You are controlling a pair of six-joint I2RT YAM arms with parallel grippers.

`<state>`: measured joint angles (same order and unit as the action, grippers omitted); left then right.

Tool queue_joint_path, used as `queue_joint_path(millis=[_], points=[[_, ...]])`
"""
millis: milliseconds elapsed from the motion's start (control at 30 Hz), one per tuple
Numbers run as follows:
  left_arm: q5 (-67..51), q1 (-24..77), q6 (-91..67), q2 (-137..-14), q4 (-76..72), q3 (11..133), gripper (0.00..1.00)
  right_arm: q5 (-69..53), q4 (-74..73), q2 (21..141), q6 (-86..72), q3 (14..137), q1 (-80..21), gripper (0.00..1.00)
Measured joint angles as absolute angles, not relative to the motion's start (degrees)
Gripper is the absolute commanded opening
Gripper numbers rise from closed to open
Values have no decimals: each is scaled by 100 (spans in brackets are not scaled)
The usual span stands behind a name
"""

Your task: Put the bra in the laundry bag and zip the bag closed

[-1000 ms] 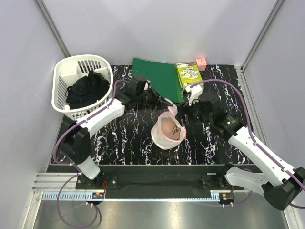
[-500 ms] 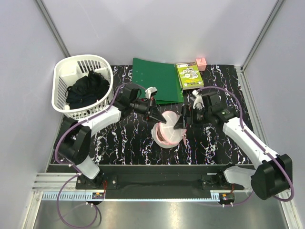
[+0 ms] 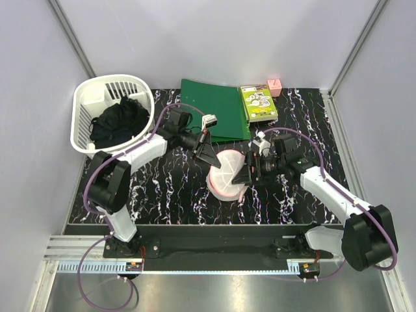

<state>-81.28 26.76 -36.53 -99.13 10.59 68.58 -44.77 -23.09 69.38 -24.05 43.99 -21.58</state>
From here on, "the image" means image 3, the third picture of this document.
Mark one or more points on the pink small box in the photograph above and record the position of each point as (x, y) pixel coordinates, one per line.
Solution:
(275, 87)

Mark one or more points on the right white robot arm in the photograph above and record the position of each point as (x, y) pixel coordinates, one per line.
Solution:
(367, 238)

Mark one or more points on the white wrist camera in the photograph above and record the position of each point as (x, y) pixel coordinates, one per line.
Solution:
(261, 145)
(208, 121)

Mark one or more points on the black clothes in basket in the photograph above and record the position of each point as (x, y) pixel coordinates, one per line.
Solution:
(118, 123)

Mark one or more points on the black mounting base plate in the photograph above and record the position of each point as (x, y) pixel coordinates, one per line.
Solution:
(216, 249)

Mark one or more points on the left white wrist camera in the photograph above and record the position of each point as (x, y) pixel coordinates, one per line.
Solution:
(208, 121)

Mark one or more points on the green book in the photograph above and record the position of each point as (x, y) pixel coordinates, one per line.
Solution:
(258, 103)

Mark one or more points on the white mesh laundry bag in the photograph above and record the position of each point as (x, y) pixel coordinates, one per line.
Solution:
(219, 180)

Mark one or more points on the white plastic laundry basket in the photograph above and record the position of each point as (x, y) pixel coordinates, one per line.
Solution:
(93, 96)

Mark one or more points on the black marbled table mat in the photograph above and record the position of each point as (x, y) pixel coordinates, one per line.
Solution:
(172, 189)

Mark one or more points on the white cable duct rail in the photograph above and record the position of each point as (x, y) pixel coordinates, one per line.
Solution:
(104, 267)

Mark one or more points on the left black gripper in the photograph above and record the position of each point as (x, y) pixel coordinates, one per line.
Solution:
(203, 149)

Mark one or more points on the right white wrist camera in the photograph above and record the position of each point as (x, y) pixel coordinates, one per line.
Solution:
(261, 145)

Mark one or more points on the green folder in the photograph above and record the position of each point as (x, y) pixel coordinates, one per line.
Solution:
(224, 102)

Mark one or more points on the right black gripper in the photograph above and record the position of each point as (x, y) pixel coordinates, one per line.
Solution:
(246, 175)

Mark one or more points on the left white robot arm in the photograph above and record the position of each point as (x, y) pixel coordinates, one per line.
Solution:
(107, 190)

